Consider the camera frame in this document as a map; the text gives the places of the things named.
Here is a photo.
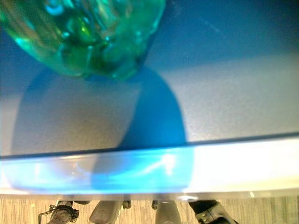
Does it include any green transparent plastic bottle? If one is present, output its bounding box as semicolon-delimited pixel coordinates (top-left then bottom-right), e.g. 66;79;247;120
0;0;166;82

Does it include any silver left robot leg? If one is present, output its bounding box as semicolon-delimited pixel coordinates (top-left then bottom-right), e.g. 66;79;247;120
90;200;122;224

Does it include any silver right robot leg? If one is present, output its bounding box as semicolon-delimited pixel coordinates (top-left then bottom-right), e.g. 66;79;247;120
155;195;183;224

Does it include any silver robot leg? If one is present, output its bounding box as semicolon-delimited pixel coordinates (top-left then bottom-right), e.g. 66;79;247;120
90;200;122;224
155;195;183;224

